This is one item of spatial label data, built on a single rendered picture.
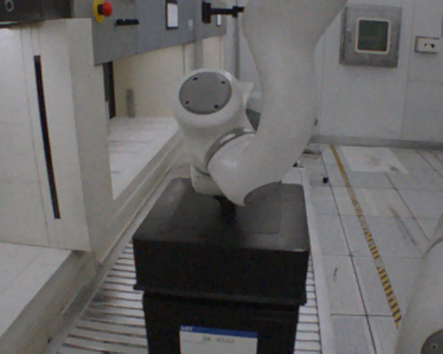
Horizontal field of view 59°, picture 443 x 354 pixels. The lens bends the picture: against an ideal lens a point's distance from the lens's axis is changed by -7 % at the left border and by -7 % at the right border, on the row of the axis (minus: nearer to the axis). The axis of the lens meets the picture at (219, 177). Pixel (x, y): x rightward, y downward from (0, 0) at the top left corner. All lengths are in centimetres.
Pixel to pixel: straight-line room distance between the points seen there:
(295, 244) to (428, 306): 32
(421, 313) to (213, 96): 31
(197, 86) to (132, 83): 193
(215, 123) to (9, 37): 62
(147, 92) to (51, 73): 150
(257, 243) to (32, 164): 57
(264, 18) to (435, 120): 498
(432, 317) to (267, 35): 31
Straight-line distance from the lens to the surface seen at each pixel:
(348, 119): 509
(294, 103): 44
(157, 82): 236
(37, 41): 94
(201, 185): 67
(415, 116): 528
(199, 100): 48
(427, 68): 522
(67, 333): 98
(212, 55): 380
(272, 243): 66
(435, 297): 40
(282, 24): 43
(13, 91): 99
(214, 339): 77
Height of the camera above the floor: 138
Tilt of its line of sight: 21 degrees down
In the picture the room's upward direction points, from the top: straight up
